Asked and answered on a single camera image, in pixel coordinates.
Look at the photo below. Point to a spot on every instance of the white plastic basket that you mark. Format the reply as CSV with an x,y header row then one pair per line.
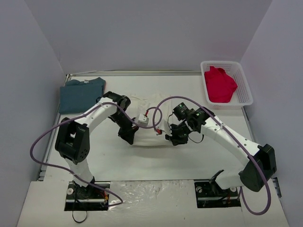
x,y
242,95

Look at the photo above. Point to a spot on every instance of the white t shirt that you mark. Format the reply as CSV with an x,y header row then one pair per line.
x,y
146,105

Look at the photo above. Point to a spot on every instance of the aluminium table rail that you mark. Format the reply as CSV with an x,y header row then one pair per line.
x,y
108,73

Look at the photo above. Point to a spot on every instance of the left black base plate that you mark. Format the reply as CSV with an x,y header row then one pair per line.
x,y
85,199

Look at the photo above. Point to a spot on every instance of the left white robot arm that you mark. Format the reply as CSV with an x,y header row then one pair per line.
x,y
73,143

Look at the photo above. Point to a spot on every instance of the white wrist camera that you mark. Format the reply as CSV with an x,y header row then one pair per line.
x,y
142,120
163,128

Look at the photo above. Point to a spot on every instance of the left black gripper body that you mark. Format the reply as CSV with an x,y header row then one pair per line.
x,y
128,133

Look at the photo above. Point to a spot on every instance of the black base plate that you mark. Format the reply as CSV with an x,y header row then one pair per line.
x,y
85,199
208,197

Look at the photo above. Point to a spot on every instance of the red t shirt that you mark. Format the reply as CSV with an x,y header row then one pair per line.
x,y
219,85

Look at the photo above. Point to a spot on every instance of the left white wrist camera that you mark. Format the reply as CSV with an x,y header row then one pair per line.
x,y
142,120

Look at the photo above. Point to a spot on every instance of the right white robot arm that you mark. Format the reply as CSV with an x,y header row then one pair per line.
x,y
250,154

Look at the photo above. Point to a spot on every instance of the folded teal t shirt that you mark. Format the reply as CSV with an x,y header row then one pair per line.
x,y
78,96

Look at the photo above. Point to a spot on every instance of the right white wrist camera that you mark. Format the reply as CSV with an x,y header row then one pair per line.
x,y
163,128

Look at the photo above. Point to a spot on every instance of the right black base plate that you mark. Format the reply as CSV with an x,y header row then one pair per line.
x,y
208,197

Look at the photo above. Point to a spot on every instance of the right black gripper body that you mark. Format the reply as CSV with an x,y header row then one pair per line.
x,y
176,136

